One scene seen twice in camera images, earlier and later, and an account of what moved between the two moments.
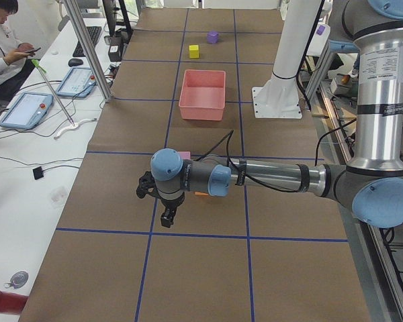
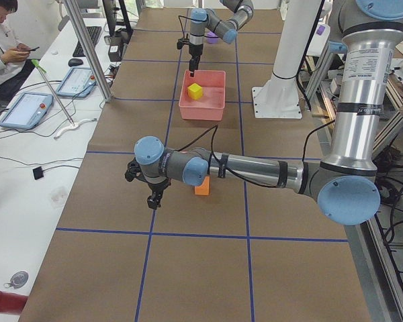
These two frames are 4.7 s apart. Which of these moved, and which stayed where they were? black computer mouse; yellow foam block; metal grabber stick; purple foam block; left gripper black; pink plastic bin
Moved: yellow foam block; left gripper black
Stayed: black computer mouse; metal grabber stick; purple foam block; pink plastic bin
